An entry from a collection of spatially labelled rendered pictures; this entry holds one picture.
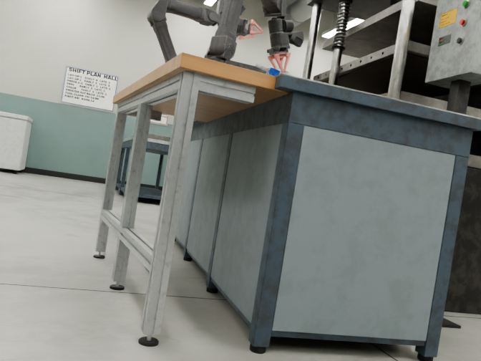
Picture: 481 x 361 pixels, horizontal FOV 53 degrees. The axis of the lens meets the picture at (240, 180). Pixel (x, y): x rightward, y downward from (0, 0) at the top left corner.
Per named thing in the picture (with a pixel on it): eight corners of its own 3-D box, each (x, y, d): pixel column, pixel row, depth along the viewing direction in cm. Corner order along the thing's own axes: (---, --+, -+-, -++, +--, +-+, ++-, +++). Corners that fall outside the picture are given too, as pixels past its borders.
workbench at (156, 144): (123, 200, 578) (134, 128, 577) (114, 189, 758) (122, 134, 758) (180, 208, 600) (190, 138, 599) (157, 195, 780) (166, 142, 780)
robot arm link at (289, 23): (278, 34, 200) (278, 3, 197) (295, 33, 195) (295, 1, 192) (263, 34, 191) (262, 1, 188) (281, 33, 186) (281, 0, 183)
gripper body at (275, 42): (281, 52, 196) (279, 34, 195) (290, 49, 187) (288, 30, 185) (266, 54, 195) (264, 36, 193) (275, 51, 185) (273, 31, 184)
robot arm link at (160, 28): (182, 79, 222) (158, 8, 216) (187, 76, 216) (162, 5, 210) (170, 82, 220) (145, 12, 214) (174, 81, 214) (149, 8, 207)
